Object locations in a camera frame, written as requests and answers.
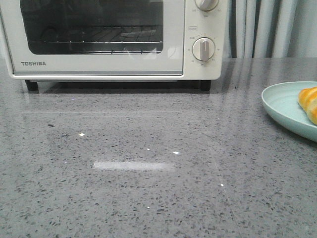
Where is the oven glass door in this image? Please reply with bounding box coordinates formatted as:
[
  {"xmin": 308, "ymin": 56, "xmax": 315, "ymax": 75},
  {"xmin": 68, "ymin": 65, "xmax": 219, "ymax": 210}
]
[{"xmin": 0, "ymin": 0, "xmax": 185, "ymax": 76}]

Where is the golden croissant bread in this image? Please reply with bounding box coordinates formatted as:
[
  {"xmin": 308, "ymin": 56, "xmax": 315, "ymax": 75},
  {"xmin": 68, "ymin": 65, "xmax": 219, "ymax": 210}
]
[{"xmin": 298, "ymin": 87, "xmax": 317, "ymax": 124}]

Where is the lower oven timer knob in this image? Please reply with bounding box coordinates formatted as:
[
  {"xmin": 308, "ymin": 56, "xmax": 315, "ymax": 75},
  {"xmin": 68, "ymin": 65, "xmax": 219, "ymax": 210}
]
[{"xmin": 192, "ymin": 37, "xmax": 215, "ymax": 62}]

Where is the upper oven control knob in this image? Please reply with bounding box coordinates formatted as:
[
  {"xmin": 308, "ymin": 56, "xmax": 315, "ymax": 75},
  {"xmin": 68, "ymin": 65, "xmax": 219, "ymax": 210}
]
[{"xmin": 195, "ymin": 0, "xmax": 219, "ymax": 12}]

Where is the white Toshiba toaster oven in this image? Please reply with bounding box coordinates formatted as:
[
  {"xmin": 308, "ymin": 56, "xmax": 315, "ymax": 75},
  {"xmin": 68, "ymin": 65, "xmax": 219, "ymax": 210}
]
[{"xmin": 0, "ymin": 0, "xmax": 228, "ymax": 91}]

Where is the light green plate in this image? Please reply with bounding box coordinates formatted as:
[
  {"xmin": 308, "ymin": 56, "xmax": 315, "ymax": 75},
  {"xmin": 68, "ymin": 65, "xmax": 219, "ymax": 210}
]
[{"xmin": 262, "ymin": 81, "xmax": 317, "ymax": 142}]

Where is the grey curtain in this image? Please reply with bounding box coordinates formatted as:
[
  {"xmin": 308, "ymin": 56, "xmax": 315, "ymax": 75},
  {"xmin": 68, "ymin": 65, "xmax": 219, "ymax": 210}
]
[{"xmin": 223, "ymin": 0, "xmax": 317, "ymax": 59}]

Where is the oven wire rack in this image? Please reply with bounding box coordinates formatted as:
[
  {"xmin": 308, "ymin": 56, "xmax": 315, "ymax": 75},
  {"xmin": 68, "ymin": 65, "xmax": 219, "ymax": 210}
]
[{"xmin": 28, "ymin": 25, "xmax": 163, "ymax": 55}]

